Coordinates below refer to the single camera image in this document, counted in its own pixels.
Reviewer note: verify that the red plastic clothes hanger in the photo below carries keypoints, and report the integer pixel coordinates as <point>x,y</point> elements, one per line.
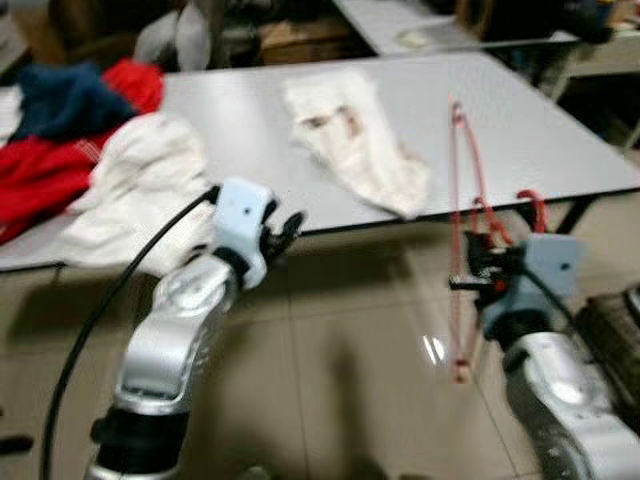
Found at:
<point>460,370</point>

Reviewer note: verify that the white t-shirt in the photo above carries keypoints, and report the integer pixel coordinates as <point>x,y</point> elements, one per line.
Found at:
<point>350,150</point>

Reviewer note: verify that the black metal table legs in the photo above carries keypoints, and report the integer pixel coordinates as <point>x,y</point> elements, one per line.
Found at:
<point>575,212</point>

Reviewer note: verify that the brown woven chair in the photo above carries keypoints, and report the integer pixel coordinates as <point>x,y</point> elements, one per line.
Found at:
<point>612,330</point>

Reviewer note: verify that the white garment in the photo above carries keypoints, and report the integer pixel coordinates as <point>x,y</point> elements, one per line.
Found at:
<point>140,190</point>

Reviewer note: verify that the small brown cardboard box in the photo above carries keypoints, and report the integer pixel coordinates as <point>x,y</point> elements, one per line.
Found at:
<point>300,42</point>

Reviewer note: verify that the beige flat object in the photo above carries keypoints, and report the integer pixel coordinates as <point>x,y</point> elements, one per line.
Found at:
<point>415,39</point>

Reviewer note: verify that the red garment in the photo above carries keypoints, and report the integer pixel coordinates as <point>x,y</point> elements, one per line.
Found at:
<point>40,180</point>

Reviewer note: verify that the navy blue garment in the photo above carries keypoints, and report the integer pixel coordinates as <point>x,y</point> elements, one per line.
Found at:
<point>70,100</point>

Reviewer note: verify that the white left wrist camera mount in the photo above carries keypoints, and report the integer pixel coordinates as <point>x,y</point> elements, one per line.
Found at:
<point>243,215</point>

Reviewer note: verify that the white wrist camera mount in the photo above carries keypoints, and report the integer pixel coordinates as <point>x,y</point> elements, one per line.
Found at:
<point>243,215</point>
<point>550,270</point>

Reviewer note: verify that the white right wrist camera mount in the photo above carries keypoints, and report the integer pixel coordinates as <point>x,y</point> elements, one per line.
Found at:
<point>550,270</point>

